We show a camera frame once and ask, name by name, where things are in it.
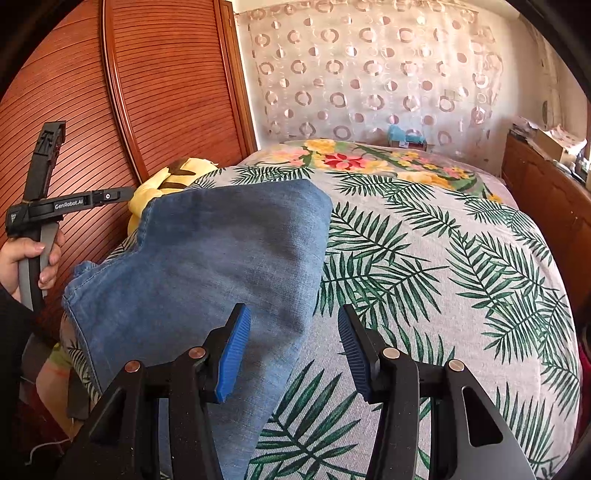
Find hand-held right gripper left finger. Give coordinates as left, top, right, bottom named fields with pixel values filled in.
left=55, top=304, right=252, bottom=480

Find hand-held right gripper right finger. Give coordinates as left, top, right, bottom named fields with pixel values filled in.
left=338, top=305, right=539, bottom=480

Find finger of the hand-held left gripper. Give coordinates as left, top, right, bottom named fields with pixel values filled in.
left=24, top=121, right=66, bottom=204

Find blue denim pants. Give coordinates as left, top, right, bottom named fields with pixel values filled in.
left=62, top=179, right=334, bottom=480

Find person's left forearm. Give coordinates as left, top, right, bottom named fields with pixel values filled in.
left=0, top=282, right=35, bottom=416

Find person's left hand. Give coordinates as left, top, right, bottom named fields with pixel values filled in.
left=0, top=230, right=64, bottom=302

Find bed with floral sheet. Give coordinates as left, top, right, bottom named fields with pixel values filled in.
left=60, top=166, right=583, bottom=480

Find yellow plush toy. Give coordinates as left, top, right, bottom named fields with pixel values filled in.
left=127, top=157, right=218, bottom=232

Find wooden slatted wardrobe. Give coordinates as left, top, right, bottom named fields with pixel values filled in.
left=0, top=0, right=257, bottom=324

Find floral blanket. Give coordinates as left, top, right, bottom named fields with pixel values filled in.
left=240, top=138, right=504, bottom=204

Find blue plastic bag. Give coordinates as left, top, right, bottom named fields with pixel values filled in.
left=387, top=124, right=423, bottom=144

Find wooden cabinet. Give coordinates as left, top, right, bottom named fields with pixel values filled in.
left=501, top=131, right=591, bottom=278

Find cardboard box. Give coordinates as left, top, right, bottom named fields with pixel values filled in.
left=531, top=128, right=578, bottom=162

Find sheer curtain with circles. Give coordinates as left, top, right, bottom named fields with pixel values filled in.
left=235, top=0, right=518, bottom=160

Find patterned paper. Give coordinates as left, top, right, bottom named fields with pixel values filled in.
left=551, top=124, right=587, bottom=148

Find white appliance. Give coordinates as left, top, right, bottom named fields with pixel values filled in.
left=540, top=95, right=561, bottom=132

